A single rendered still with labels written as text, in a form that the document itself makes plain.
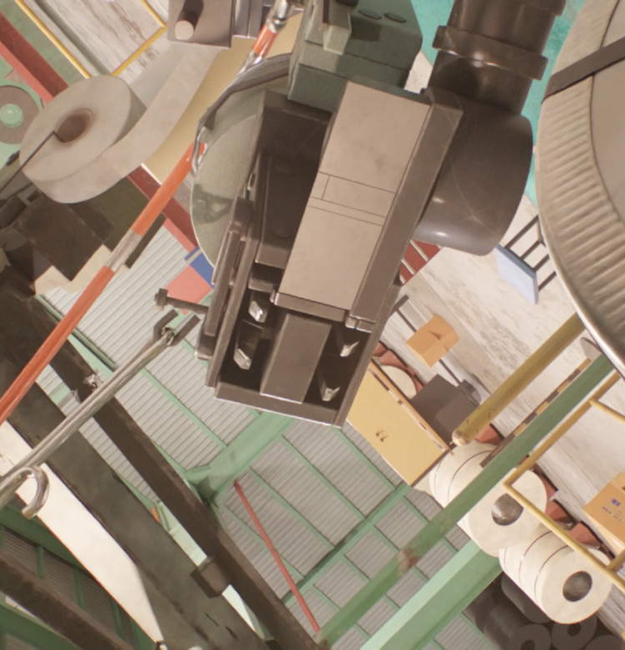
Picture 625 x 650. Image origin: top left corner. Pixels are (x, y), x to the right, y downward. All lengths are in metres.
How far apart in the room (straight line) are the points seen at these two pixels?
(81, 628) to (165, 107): 0.66
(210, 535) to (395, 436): 9.54
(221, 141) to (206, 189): 0.03
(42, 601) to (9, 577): 0.05
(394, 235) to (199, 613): 0.90
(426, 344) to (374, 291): 9.24
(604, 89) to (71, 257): 0.74
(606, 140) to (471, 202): 0.21
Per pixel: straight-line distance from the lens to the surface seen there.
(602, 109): 0.68
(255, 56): 0.71
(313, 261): 0.44
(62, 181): 1.09
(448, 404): 10.89
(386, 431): 10.62
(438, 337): 9.70
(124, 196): 1.36
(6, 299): 1.16
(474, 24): 0.48
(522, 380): 4.35
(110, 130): 1.09
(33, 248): 1.21
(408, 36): 0.55
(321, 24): 0.51
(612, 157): 0.62
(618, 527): 8.54
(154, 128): 1.08
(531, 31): 0.48
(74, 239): 1.23
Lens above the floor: 1.46
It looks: 3 degrees down
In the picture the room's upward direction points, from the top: 134 degrees counter-clockwise
